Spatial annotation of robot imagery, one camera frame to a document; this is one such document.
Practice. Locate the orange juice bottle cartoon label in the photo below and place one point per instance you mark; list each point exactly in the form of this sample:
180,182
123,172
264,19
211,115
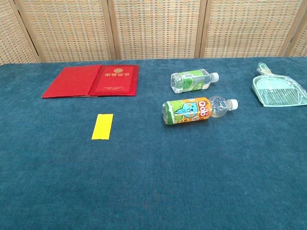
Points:
192,110

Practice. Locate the red certificate folder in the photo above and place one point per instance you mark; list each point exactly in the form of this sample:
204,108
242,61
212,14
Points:
93,81

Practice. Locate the woven folding screen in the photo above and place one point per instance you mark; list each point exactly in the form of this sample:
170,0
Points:
153,28

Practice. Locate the clear bottle green label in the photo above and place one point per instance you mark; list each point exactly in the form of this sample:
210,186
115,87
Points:
190,80

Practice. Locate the mint green dustpan set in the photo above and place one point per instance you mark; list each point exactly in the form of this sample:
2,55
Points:
279,89

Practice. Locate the blue table cloth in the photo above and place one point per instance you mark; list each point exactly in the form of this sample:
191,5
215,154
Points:
153,155

